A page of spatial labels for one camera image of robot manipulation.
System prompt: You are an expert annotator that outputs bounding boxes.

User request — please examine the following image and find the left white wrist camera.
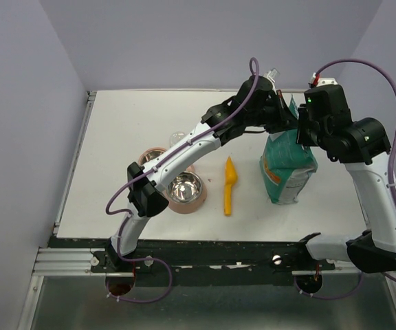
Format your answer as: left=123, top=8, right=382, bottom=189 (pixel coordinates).
left=263, top=67, right=281, bottom=86

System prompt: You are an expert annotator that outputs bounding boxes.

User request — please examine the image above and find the yellow plastic scoop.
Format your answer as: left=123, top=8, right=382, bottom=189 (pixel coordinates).
left=223, top=157, right=238, bottom=217

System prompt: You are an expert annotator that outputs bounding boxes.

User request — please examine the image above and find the front steel bowl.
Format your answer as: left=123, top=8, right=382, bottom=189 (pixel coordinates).
left=166, top=171, right=203, bottom=204

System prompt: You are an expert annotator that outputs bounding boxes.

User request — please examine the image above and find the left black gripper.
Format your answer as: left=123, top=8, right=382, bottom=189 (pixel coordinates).
left=245, top=90, right=297, bottom=134

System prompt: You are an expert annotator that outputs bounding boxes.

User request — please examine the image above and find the aluminium frame extrusion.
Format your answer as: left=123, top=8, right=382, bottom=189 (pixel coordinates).
left=32, top=248, right=103, bottom=276

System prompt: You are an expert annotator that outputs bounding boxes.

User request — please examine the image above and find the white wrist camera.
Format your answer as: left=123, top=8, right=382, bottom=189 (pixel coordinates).
left=263, top=67, right=281, bottom=86
left=309, top=72, right=338, bottom=89

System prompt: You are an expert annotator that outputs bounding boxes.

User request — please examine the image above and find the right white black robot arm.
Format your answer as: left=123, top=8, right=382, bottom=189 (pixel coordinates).
left=294, top=84, right=396, bottom=274

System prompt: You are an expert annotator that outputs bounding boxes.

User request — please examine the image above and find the pink double pet feeder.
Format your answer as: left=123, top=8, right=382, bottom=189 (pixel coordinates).
left=156, top=165, right=207, bottom=215

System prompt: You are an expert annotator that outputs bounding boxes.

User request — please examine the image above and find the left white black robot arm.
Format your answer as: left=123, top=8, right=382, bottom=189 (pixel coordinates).
left=107, top=76, right=298, bottom=272

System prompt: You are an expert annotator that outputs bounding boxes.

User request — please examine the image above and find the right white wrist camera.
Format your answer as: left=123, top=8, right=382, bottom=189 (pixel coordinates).
left=309, top=72, right=338, bottom=89

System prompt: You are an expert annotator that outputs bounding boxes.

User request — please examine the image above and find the black mounting rail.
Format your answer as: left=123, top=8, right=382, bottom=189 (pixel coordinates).
left=48, top=236, right=371, bottom=288

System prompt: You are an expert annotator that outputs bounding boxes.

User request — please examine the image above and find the rear steel bowl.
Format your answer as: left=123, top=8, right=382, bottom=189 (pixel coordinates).
left=138, top=147, right=166, bottom=166

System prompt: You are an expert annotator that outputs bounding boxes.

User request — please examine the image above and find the steel bowl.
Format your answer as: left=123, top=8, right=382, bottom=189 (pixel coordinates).
left=138, top=147, right=166, bottom=166
left=166, top=171, right=203, bottom=204

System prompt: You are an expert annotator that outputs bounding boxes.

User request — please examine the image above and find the clear water bottle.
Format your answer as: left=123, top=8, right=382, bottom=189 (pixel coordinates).
left=169, top=131, right=185, bottom=147

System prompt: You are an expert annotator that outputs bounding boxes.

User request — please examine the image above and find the green pet food bag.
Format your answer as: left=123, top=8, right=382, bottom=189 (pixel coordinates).
left=258, top=93, right=319, bottom=206

